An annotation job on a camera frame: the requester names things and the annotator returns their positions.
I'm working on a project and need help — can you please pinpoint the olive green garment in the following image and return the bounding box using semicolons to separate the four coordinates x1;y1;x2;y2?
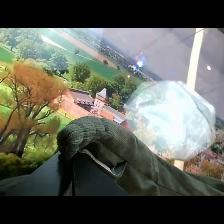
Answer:
0;116;224;197

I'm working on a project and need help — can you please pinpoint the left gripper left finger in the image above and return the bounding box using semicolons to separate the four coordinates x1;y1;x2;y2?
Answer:
20;151;73;197

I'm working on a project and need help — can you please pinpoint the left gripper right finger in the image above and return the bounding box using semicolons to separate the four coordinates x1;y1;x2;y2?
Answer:
72;152;130;197

